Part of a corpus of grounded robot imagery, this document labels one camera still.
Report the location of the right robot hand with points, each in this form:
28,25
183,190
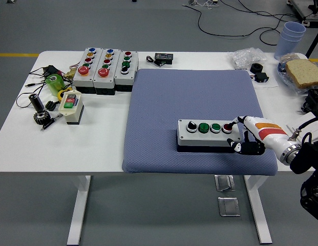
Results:
266,133

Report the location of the grey four-control button box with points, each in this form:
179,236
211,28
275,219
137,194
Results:
199,139

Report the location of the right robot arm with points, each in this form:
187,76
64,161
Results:
304,156

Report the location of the five-button box, blue selector knob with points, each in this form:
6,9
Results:
102,82

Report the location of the five-button box, blue round button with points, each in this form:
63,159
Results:
79,80

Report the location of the white paper card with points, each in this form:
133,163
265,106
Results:
311,120

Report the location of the white paper sheet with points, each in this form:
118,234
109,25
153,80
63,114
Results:
270,85

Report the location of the small black servo block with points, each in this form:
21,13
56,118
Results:
261,77

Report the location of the black device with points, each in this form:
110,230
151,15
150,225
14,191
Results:
315,100

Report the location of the open metal floor socket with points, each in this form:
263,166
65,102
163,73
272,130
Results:
224,183

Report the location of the white table leg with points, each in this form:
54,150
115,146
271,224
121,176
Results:
258,205
80,205

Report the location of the slice of bread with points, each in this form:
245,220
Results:
304,71

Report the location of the clear plastic bag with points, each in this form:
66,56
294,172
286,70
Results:
244,57

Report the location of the closed metal floor socket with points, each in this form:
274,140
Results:
228,207

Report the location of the stack of blue cups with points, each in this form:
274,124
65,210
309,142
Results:
286,41

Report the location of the black stand leg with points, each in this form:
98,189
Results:
313,42

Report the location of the blue-grey padded mat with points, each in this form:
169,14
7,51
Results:
161,97

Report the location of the four-control box, black selector knob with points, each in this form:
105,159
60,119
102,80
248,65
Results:
123,79

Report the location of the yellow tape roll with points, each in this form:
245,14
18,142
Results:
60,95

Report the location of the translucent green roll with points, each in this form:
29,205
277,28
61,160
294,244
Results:
55,87

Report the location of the black pen tool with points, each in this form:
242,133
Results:
50,124

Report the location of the small black toothed part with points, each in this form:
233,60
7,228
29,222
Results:
50,105

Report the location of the black power module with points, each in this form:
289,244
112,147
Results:
51,70

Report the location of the large black gear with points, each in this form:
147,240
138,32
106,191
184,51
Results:
41,118

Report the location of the black metal cylinder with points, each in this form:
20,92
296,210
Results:
37,103

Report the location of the aluminium frame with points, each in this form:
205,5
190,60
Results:
302,7

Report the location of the white switch box, red green keys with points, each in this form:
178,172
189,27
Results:
71,115

